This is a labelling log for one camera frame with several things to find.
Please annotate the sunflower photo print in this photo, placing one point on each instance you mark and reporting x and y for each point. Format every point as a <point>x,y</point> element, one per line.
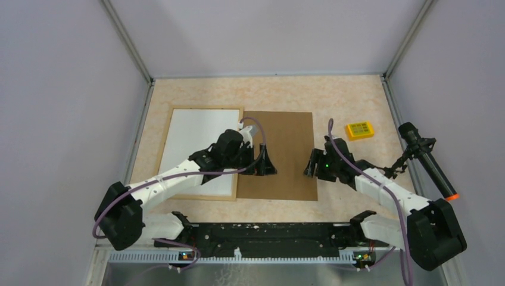
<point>193,138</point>

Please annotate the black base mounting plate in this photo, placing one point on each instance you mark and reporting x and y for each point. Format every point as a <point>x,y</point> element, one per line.
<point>271,240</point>

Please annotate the black microphone tripod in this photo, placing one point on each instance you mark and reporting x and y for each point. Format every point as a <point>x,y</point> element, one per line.
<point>402,164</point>

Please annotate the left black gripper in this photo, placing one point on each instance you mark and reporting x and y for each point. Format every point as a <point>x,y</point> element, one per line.
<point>262,166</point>

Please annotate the light wooden picture frame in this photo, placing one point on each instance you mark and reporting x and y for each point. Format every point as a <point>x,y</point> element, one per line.
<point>161,158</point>

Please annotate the brown frame backing board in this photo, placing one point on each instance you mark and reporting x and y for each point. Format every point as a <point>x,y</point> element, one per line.
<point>290,141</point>

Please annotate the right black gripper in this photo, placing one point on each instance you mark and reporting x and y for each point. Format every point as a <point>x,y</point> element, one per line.
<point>317,156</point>

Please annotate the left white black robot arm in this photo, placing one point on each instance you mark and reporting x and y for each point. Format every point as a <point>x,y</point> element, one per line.
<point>120,215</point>

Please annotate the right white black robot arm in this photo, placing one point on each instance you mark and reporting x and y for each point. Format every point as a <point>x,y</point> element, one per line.
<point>426,230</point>

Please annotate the white toothed cable rail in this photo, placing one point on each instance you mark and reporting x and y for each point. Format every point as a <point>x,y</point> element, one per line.
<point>175,258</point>

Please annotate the black microphone orange tip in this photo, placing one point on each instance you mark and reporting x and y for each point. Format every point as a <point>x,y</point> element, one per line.
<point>409,133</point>

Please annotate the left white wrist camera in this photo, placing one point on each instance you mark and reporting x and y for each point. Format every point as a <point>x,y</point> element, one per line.
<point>248,133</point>

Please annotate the yellow calculator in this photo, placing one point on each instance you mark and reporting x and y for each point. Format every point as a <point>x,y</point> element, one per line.
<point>359,130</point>

